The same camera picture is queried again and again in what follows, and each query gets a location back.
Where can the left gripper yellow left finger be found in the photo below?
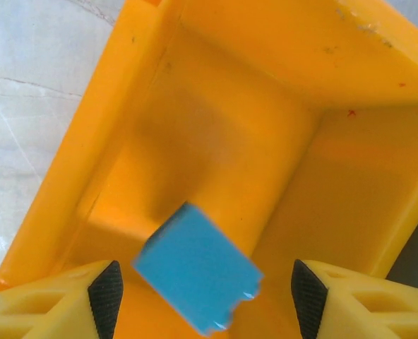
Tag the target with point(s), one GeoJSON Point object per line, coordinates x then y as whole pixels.
{"type": "Point", "coordinates": [46, 310]}

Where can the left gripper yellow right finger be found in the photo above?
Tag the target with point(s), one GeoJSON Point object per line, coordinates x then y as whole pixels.
{"type": "Point", "coordinates": [364, 310]}

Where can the blue lego brick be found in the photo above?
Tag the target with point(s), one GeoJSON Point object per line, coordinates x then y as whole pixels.
{"type": "Point", "coordinates": [195, 265]}

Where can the orange plastic bin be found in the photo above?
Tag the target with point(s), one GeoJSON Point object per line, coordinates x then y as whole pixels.
{"type": "Point", "coordinates": [230, 141]}

